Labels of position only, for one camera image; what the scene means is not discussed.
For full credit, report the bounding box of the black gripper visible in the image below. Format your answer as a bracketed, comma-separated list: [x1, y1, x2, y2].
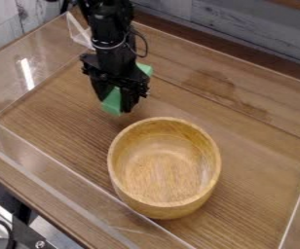
[79, 45, 150, 113]

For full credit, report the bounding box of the green rectangular block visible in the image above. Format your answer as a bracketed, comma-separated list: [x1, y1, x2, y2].
[101, 63, 152, 116]

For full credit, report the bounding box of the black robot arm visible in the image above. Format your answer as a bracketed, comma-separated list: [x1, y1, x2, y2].
[77, 0, 152, 116]

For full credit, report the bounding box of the brown wooden bowl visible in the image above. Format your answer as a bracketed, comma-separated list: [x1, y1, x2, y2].
[107, 117, 222, 220]

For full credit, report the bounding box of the clear acrylic corner bracket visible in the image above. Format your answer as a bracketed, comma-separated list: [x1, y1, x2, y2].
[65, 13, 93, 50]

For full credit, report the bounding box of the clear acrylic tray wall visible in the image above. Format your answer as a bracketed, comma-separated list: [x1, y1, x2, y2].
[0, 125, 195, 249]

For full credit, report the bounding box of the black table clamp bracket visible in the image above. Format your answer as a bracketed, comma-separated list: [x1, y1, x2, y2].
[12, 217, 56, 249]

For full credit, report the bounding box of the black cable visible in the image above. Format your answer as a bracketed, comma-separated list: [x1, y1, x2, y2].
[0, 217, 17, 249]

